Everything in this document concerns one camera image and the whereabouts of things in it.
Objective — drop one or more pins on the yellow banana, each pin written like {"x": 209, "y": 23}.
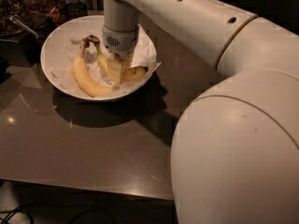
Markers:
{"x": 82, "y": 77}
{"x": 139, "y": 71}

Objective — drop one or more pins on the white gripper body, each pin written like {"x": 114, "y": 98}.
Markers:
{"x": 121, "y": 41}

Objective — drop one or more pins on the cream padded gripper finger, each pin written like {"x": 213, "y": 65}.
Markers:
{"x": 126, "y": 68}
{"x": 114, "y": 70}

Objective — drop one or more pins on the tray of dried snacks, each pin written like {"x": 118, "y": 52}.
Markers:
{"x": 53, "y": 9}

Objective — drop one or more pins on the white paper liner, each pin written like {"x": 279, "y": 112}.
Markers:
{"x": 145, "y": 52}

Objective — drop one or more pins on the metal scoop spoon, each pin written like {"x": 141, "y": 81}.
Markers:
{"x": 16, "y": 20}

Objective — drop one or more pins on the white ceramic bowl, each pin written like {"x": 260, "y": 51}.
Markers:
{"x": 59, "y": 38}

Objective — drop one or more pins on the glass jar with snacks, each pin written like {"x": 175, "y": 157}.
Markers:
{"x": 9, "y": 8}

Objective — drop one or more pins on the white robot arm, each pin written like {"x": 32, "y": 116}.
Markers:
{"x": 235, "y": 150}

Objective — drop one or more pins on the black mesh cup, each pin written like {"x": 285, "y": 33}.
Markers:
{"x": 76, "y": 10}

